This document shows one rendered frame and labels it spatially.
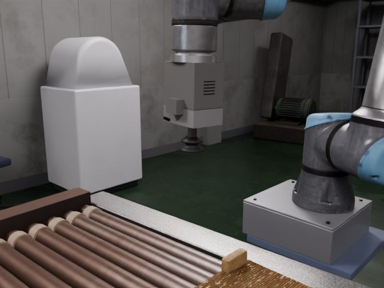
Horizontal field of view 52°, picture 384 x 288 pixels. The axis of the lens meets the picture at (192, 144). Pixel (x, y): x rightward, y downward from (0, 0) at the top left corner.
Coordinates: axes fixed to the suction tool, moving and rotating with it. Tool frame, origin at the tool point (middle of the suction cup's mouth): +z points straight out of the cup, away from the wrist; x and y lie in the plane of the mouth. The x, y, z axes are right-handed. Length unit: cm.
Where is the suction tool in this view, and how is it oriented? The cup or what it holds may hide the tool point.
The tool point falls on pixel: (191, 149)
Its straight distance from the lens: 68.4
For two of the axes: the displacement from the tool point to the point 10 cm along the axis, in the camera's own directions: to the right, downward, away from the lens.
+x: 7.8, -1.3, 6.1
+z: -0.2, 9.7, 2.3
